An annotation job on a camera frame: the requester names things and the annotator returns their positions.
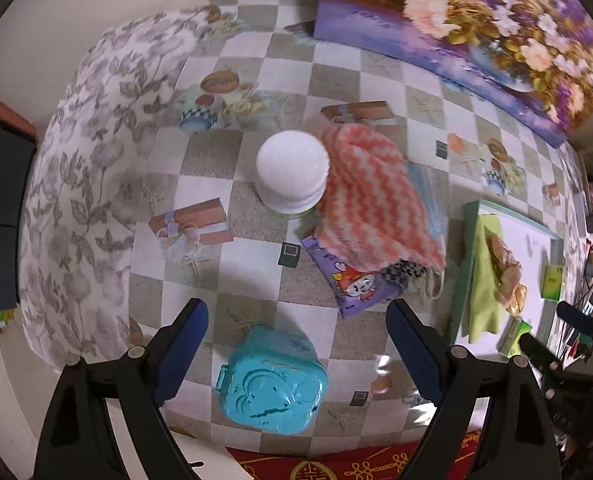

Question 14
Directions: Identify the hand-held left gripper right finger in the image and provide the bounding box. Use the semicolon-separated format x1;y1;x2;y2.
387;298;561;480

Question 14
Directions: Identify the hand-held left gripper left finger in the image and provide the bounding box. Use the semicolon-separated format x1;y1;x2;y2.
35;298;210;480

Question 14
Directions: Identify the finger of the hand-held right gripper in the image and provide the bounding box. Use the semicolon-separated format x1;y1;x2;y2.
519;334;561;373
557;301;593;335

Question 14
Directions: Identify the green tissue packet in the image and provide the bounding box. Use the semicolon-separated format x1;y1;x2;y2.
541;265;563;301
497;319;532;356

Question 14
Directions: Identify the beige round sponge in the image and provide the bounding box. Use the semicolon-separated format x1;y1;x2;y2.
507;284;527;316

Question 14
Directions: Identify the light green cloth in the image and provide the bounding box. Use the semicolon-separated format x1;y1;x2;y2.
464;212;507;343

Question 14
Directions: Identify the pink floral cloth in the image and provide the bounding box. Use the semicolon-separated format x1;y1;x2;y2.
484;225;522;306

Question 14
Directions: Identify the white tray teal rim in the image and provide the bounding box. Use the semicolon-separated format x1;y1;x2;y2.
449;200;565;361

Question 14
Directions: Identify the pink white wavy cloth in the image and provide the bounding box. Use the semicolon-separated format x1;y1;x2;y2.
314;125;446;271

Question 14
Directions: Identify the black white checkered cloth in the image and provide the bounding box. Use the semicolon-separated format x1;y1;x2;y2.
381;257;427;286

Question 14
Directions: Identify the purple cartoon packet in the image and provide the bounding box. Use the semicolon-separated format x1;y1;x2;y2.
301;235;402;321

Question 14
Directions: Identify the teal plastic box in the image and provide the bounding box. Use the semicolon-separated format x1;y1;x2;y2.
216;324;329;436

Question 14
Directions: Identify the red patterned mat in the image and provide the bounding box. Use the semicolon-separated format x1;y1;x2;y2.
224;430;482;480

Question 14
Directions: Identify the grey leaf print cloth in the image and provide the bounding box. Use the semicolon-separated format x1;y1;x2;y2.
19;7;212;373

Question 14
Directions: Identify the white pill bottle green label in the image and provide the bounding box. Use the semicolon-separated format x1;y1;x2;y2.
255;130;331;218

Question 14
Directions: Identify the flower painting canvas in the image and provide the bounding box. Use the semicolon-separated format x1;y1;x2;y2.
313;0;593;150

